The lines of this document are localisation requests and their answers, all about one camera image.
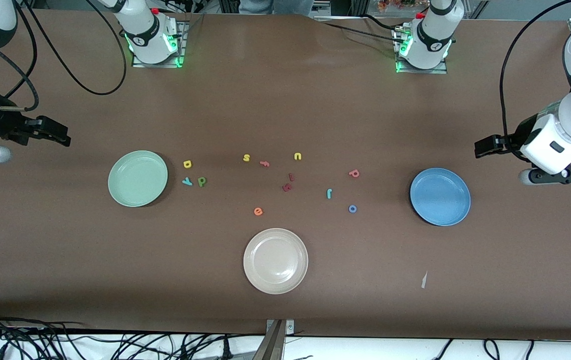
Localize black table cable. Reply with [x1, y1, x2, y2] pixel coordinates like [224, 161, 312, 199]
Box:
[323, 22, 406, 46]

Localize tangled black cable bundle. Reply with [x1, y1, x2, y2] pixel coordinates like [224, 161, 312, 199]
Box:
[0, 307, 246, 360]

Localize metal camera stand post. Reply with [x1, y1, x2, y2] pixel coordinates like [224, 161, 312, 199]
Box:
[251, 319, 295, 360]

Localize blue plate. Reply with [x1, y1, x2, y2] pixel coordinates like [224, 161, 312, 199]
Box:
[410, 167, 471, 227]

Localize orange flower decoration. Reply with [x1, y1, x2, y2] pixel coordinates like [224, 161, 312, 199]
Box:
[378, 0, 429, 12]

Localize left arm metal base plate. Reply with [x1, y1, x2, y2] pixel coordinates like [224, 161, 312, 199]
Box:
[394, 27, 448, 75]

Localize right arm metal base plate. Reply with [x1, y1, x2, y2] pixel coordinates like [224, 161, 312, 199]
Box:
[131, 20, 186, 68]

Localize light green plate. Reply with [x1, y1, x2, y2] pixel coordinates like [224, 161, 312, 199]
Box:
[108, 150, 169, 208]

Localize beige plate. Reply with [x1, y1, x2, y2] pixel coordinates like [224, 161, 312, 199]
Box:
[243, 228, 309, 295]

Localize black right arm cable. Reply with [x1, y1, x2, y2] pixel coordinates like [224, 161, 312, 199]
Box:
[0, 0, 128, 112]

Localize person in jeans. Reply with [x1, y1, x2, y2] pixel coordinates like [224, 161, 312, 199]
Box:
[238, 0, 315, 17]

